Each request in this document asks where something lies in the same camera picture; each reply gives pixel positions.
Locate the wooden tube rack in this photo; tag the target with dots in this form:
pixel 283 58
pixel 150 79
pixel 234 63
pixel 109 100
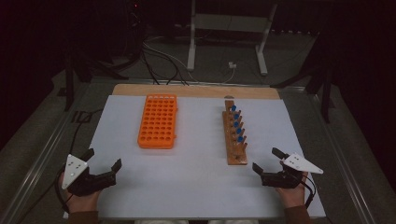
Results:
pixel 236 155

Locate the aluminium frame rail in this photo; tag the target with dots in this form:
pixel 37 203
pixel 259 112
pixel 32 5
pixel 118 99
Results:
pixel 46 149
pixel 342 155

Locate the black tripod stand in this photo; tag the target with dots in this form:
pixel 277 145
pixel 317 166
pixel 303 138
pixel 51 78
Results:
pixel 69 84
pixel 326 93

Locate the dark equipment rack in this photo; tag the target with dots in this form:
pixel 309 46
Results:
pixel 135 25

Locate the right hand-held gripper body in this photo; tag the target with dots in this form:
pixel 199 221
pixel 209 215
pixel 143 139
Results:
pixel 281 180

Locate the orange plastic tube rack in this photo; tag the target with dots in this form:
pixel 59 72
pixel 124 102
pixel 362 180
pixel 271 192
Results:
pixel 157 124

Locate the person's right hand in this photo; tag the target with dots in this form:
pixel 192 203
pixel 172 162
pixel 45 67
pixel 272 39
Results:
pixel 292 197

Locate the wooden table board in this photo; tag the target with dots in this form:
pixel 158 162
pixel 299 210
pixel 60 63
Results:
pixel 196 90

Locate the white metal stand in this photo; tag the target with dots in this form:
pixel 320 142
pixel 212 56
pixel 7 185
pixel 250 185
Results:
pixel 230 23

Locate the white table mat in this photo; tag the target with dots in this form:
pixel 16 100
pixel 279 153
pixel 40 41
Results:
pixel 193 186

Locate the person's left hand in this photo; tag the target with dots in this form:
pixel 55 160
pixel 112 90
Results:
pixel 82 203

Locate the white plug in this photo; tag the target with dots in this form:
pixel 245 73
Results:
pixel 232 65

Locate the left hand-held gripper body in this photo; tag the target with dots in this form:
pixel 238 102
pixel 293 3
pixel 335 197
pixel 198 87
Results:
pixel 73 171

